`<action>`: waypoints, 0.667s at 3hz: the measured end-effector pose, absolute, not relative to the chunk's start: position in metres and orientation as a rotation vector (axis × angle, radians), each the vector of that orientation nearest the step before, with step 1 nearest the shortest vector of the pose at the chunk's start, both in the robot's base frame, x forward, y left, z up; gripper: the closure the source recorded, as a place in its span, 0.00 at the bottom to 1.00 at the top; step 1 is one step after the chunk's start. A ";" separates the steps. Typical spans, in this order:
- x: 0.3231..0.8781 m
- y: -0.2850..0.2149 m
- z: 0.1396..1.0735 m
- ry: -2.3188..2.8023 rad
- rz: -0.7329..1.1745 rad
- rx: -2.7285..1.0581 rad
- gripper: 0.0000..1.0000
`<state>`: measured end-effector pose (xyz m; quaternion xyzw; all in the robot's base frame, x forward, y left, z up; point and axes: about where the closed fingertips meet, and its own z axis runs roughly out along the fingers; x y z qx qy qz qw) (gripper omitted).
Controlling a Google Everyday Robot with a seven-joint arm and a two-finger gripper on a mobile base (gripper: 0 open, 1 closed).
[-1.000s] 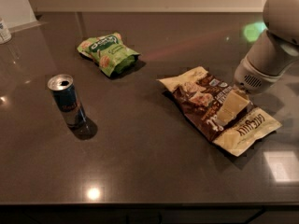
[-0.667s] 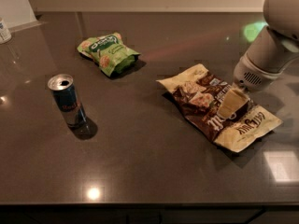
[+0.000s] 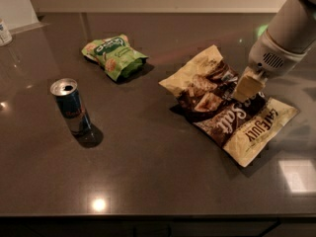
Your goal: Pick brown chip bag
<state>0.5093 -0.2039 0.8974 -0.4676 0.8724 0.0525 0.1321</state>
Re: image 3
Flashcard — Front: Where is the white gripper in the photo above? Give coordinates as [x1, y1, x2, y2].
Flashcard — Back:
[232, 31, 305, 103]

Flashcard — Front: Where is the brown sea salt chip bag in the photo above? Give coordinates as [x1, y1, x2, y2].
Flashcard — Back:
[160, 45, 298, 167]

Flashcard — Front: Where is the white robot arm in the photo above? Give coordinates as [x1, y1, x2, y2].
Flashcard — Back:
[232, 0, 316, 102]

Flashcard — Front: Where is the green chip bag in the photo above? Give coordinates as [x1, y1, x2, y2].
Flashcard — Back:
[81, 34, 148, 81]

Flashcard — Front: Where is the blue silver energy drink can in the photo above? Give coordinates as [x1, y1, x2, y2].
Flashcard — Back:
[50, 78, 91, 136]

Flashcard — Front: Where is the white bottle at left edge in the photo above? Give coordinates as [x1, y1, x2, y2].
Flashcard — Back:
[0, 19, 13, 46]

